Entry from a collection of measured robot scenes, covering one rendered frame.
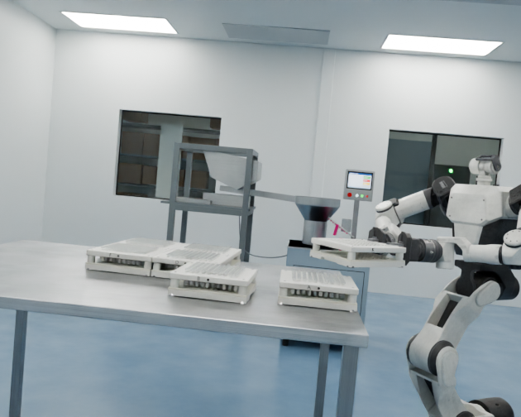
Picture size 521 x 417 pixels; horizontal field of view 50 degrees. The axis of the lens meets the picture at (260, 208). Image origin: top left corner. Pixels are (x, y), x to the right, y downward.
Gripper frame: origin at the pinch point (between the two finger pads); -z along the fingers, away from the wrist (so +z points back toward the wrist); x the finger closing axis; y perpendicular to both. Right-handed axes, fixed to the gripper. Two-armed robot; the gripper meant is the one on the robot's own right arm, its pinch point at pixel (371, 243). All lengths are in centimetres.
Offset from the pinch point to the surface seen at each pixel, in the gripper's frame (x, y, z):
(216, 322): 20, 13, -84
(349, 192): -21, 93, 219
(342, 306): 16.9, -7.8, -45.8
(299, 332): 20, -7, -75
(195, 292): 17, 31, -69
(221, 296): 18, 24, -66
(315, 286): 12, 0, -50
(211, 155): -41, 221, 205
